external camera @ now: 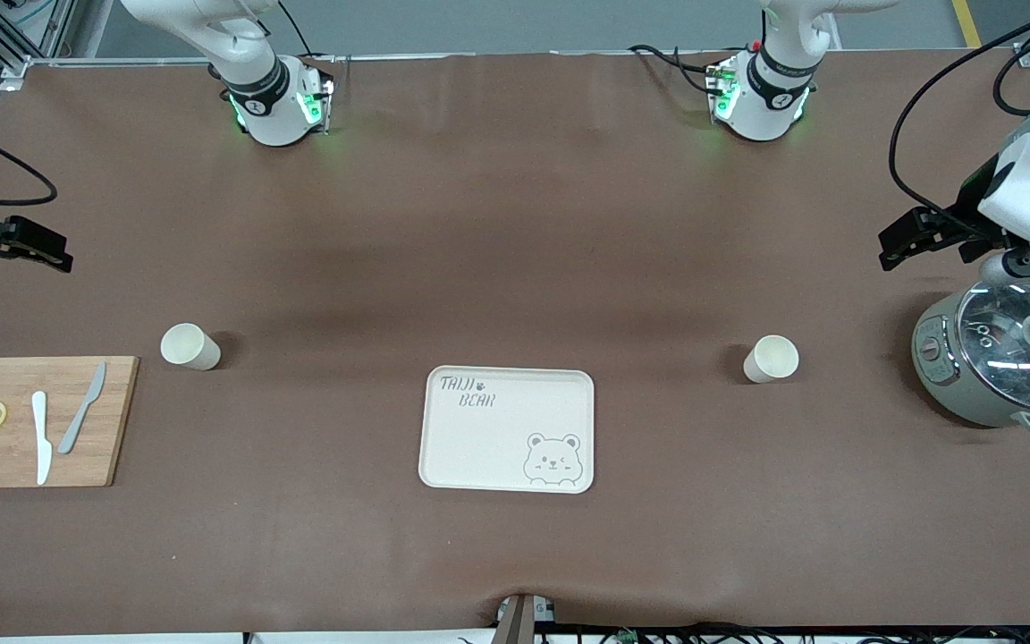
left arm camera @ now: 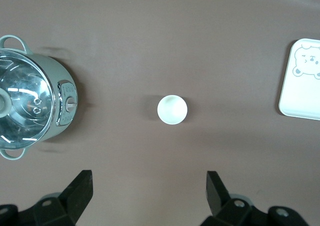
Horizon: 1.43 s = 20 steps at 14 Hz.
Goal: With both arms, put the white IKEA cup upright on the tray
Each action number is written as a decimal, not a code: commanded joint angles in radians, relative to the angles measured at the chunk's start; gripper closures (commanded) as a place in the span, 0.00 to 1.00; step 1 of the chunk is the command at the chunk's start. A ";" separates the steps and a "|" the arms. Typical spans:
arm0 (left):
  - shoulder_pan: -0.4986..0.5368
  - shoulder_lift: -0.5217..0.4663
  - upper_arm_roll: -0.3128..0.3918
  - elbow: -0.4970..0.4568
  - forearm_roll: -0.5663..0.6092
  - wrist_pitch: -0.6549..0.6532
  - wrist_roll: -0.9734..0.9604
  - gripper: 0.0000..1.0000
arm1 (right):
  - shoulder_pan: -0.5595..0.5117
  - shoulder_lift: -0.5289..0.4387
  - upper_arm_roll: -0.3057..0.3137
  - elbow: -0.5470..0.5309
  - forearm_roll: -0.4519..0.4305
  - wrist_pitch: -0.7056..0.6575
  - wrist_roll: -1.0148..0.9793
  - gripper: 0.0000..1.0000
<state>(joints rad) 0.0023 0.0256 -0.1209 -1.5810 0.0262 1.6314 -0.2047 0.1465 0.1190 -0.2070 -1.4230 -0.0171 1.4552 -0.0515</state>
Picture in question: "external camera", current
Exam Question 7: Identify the white IKEA cup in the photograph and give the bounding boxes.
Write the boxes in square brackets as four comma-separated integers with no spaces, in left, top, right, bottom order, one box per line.
[743,335,800,385]
[160,323,222,372]

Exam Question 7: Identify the cream bear print tray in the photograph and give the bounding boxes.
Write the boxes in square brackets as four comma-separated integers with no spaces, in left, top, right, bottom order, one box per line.
[418,366,595,495]

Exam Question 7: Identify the glass pot lid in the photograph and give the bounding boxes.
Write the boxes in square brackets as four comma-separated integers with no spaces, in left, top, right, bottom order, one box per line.
[956,279,1030,412]

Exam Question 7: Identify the grey-green electric pot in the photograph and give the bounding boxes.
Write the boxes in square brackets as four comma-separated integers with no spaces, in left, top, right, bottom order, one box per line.
[911,291,1030,437]

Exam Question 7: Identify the grey plastic knife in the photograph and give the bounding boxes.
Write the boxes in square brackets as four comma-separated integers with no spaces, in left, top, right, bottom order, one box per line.
[57,361,108,455]

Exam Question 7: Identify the wooden cutting board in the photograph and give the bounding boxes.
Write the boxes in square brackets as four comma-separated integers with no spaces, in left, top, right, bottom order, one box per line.
[0,356,140,489]

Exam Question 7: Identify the white plastic knife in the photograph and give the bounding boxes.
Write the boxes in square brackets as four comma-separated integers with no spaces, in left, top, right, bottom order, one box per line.
[30,391,54,487]

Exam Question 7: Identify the brown table cover sheet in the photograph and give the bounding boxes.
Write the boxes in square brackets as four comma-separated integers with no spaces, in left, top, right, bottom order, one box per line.
[0,52,1030,638]

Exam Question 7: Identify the left arm looped cable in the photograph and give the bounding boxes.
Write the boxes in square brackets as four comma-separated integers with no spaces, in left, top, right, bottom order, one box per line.
[992,36,1030,117]

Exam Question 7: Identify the aluminium frame profile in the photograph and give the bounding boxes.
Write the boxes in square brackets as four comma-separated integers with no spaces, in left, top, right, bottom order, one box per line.
[0,0,114,72]

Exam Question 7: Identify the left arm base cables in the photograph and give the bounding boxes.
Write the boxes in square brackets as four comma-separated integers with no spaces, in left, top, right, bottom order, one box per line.
[628,43,723,96]

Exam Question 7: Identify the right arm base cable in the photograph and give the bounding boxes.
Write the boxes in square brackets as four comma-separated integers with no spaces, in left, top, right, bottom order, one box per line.
[278,0,337,64]

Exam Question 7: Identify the table edge bracket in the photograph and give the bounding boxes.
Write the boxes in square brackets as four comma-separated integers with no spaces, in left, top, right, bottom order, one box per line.
[495,593,558,644]

